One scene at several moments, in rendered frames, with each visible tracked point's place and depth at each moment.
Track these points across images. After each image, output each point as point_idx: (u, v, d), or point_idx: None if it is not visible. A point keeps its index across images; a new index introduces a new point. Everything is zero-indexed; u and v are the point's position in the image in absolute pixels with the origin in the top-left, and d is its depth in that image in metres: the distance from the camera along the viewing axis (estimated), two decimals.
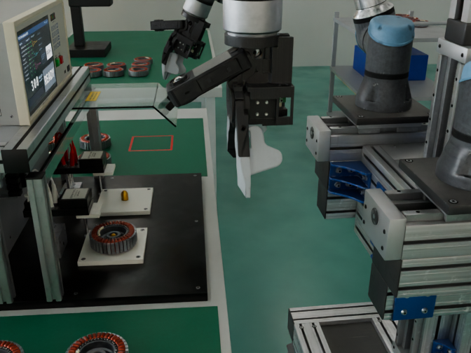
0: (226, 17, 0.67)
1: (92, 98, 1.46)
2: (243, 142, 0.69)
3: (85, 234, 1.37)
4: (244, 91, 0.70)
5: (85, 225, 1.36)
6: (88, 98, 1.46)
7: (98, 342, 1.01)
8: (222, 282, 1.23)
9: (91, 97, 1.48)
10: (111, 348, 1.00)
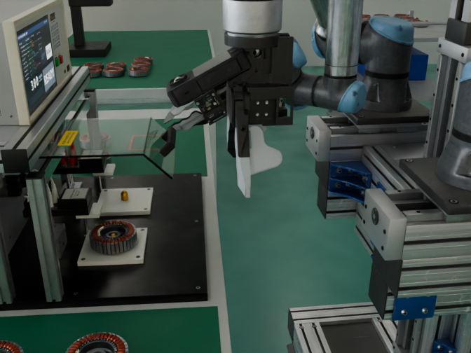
0: (226, 17, 0.67)
1: (66, 141, 1.16)
2: (243, 142, 0.69)
3: (85, 234, 1.37)
4: (244, 91, 0.70)
5: (85, 225, 1.36)
6: (62, 141, 1.16)
7: (98, 342, 1.00)
8: (222, 282, 1.23)
9: (66, 139, 1.17)
10: (111, 348, 1.00)
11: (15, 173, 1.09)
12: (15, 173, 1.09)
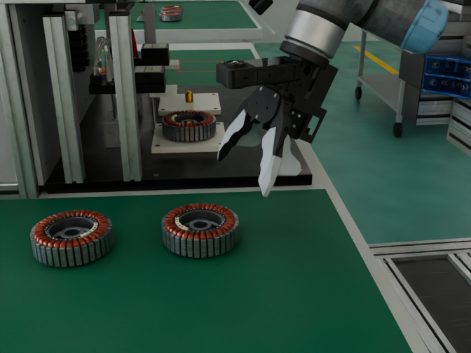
0: (299, 27, 0.72)
1: None
2: (282, 142, 0.71)
3: (153, 127, 1.18)
4: (287, 98, 0.74)
5: (153, 116, 1.17)
6: None
7: (198, 212, 0.82)
8: (322, 170, 1.05)
9: None
10: (214, 218, 0.82)
11: (90, 22, 0.91)
12: (89, 22, 0.91)
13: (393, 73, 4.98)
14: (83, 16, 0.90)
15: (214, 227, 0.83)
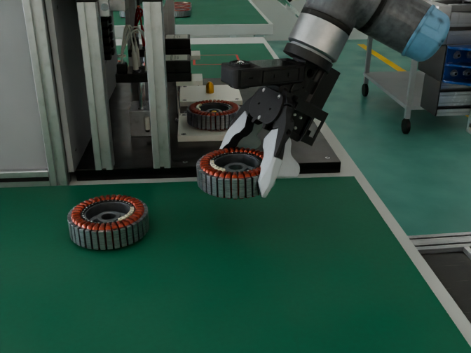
0: (305, 29, 0.72)
1: None
2: (283, 145, 0.71)
3: (177, 116, 1.19)
4: (291, 99, 0.74)
5: (177, 106, 1.18)
6: None
7: (233, 156, 0.80)
8: (349, 158, 1.05)
9: None
10: (249, 162, 0.79)
11: (120, 8, 0.91)
12: (120, 8, 0.91)
13: (399, 70, 4.98)
14: (114, 3, 0.91)
15: None
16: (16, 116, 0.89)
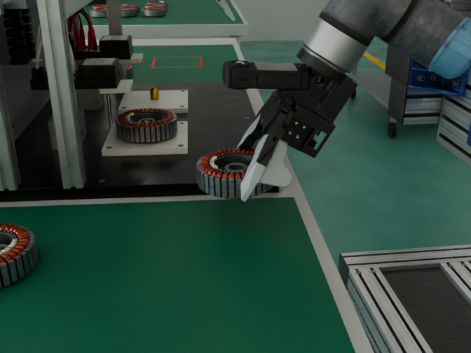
0: (312, 35, 0.69)
1: None
2: (268, 151, 0.69)
3: (109, 127, 1.07)
4: (291, 106, 0.71)
5: (108, 115, 1.06)
6: None
7: (242, 156, 0.79)
8: (293, 175, 0.93)
9: None
10: None
11: (21, 5, 0.79)
12: (20, 5, 0.79)
13: None
14: None
15: None
16: None
